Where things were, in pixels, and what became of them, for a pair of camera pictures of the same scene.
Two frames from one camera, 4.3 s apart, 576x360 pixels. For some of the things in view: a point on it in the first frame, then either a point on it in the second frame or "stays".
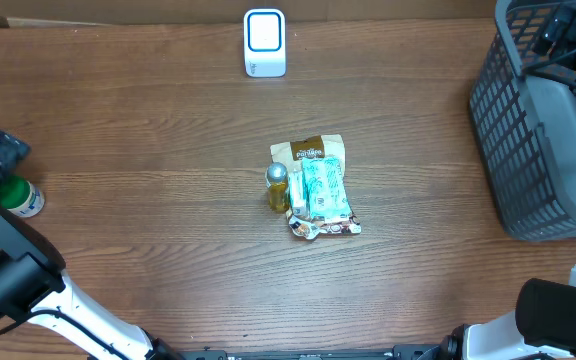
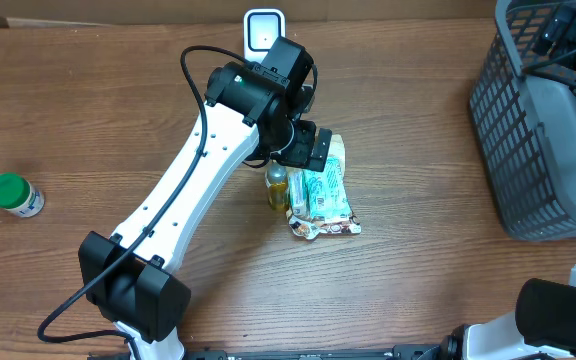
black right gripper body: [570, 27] stays
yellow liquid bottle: [276, 180] stays
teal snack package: [325, 188] stays
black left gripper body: [0, 157] to [296, 150]
